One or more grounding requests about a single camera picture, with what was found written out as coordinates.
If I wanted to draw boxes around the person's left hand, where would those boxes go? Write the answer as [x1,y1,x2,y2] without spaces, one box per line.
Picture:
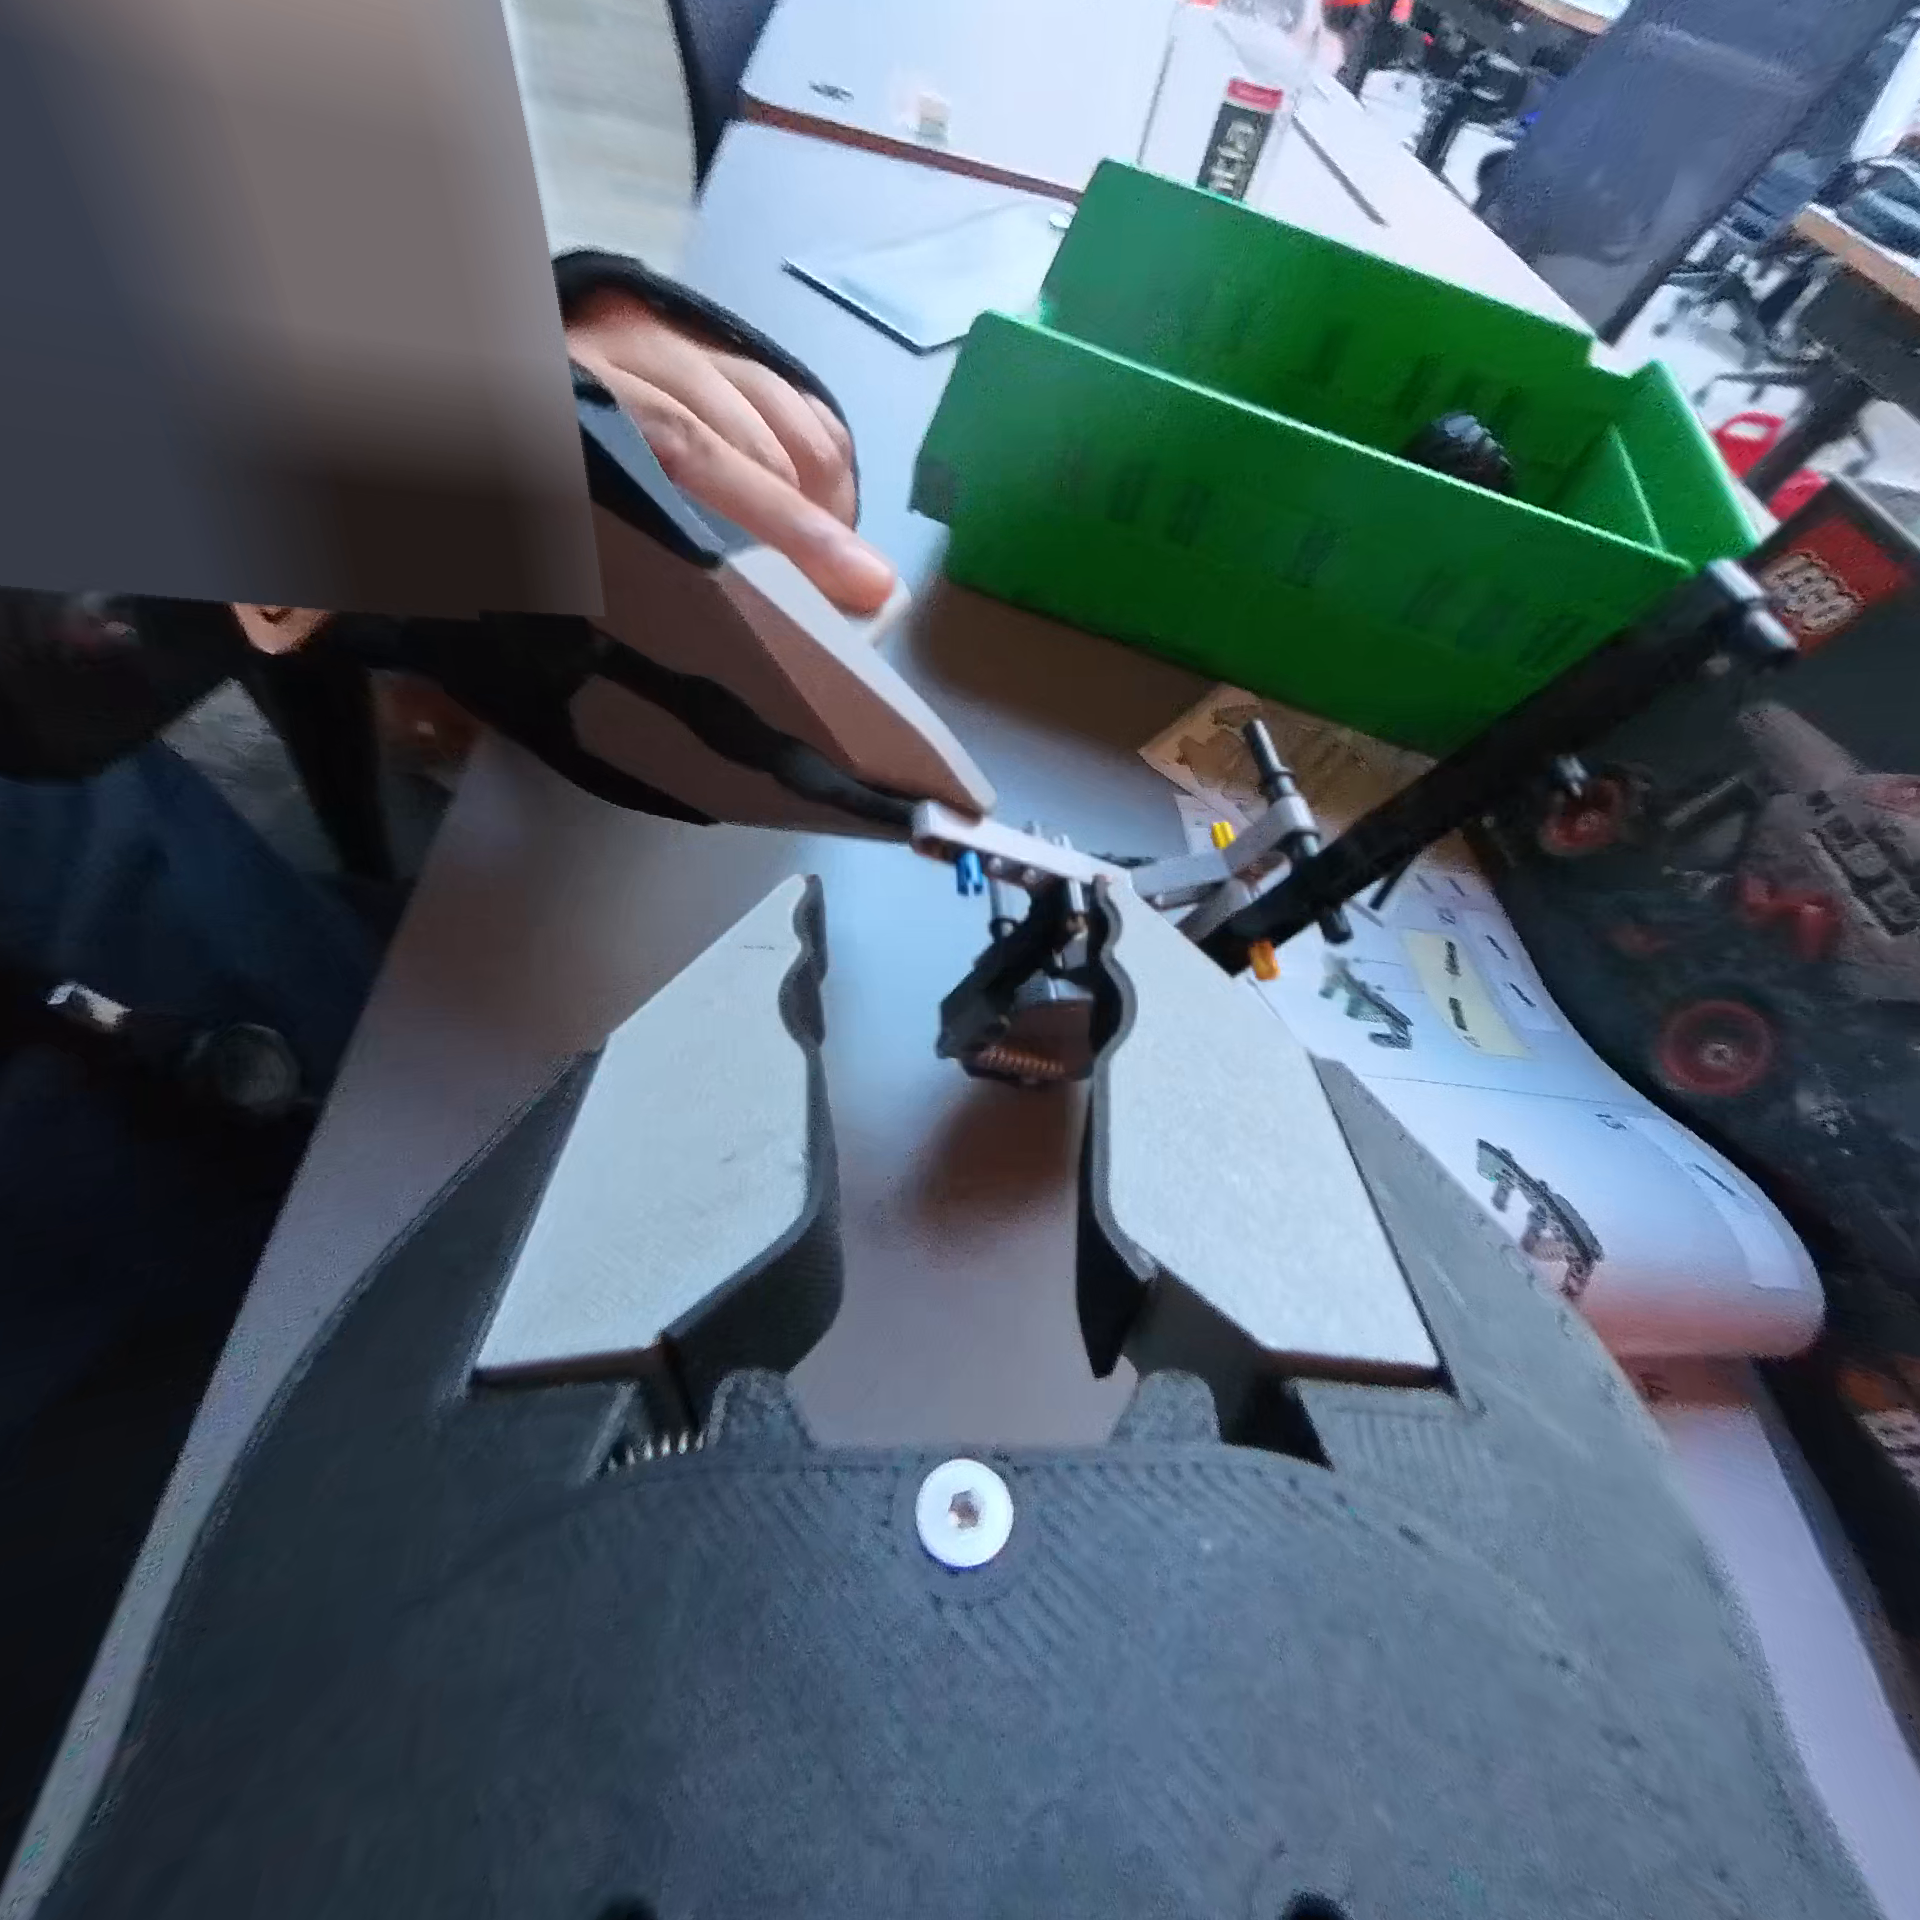
[568,292,903,617]

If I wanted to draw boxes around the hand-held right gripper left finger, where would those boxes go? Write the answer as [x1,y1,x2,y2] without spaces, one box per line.
[474,873,845,1392]

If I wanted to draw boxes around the black and grey lego chassis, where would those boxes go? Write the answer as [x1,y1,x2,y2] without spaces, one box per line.
[907,561,1802,1099]

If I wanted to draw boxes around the lego instruction booklet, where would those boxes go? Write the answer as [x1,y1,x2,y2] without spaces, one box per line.
[1185,838,1827,1363]

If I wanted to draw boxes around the flat grey metal sheet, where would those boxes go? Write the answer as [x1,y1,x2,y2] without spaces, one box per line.
[779,195,1077,356]

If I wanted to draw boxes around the person's legs in jeans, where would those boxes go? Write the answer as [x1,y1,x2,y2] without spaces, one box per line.
[0,591,396,1352]

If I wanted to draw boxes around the lego monster truck box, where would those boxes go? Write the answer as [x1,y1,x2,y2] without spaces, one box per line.
[1476,478,1920,1517]

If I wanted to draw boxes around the black lego tyre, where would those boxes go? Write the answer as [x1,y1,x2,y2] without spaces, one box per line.
[1411,412,1521,492]

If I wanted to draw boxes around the white box with dark label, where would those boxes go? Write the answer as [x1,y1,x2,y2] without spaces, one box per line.
[1137,0,1330,205]

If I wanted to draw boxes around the lego sticker sheet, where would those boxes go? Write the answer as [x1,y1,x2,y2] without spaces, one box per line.
[1137,688,1444,845]

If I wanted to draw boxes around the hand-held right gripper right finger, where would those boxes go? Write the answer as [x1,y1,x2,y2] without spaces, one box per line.
[1075,883,1444,1379]

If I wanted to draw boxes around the green plastic bin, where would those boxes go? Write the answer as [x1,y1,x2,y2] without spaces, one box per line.
[909,157,1767,755]

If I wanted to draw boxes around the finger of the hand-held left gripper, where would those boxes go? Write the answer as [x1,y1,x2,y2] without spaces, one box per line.
[570,661,923,838]
[604,513,999,822]

